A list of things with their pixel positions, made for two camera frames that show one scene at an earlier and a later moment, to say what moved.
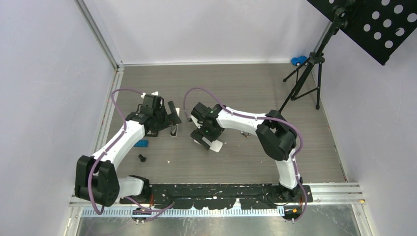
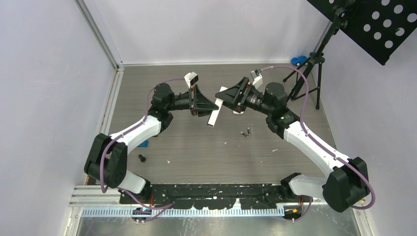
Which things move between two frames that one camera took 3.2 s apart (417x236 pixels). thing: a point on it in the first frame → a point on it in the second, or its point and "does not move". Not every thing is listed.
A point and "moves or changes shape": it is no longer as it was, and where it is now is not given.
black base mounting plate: [218, 196] does not move
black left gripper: [167, 123] → [198, 103]
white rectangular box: [173, 132] moves or changes shape
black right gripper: [198, 133] → [232, 98]
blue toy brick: [141, 143] does not move
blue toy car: [298, 60] does not move
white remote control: [216, 145] moves or changes shape
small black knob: [142, 159] does not move
